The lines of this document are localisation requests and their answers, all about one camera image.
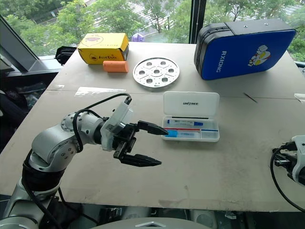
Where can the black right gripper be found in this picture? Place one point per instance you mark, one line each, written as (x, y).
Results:
(284, 160)

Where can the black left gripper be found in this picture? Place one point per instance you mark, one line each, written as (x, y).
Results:
(126, 139)

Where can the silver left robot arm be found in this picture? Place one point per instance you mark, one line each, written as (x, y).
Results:
(54, 145)

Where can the thin red marker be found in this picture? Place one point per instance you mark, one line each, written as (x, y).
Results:
(183, 129)

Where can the white marker with light-blue cap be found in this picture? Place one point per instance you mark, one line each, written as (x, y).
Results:
(186, 134)

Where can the white marker with blue cap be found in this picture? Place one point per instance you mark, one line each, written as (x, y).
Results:
(183, 122)

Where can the white plastic pencil case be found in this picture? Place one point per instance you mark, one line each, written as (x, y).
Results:
(190, 105)

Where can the blue and black hard case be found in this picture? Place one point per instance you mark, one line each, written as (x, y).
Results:
(243, 52)

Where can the white object at table edge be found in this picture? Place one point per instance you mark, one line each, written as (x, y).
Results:
(300, 97)

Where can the thin dark stick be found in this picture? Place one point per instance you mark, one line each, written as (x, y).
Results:
(250, 97)

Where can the round silver metal disc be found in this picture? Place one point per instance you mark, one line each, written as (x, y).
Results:
(156, 72)

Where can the silver robot torso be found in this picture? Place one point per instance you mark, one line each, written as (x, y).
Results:
(152, 223)

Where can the orange foam cylinder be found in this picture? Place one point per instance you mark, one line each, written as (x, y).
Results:
(115, 66)

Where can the yellow cardboard box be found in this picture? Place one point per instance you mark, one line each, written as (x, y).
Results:
(102, 48)

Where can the black bag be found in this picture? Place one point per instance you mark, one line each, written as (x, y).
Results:
(64, 55)

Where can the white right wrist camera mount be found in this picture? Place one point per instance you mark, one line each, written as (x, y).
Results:
(299, 159)

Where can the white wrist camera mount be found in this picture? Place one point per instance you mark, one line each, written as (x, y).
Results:
(114, 126)
(299, 159)

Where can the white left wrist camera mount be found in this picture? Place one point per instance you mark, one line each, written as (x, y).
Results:
(114, 126)

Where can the black window frame post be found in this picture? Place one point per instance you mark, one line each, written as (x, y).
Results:
(198, 21)

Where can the dark slanted window frame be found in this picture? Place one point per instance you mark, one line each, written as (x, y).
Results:
(16, 47)

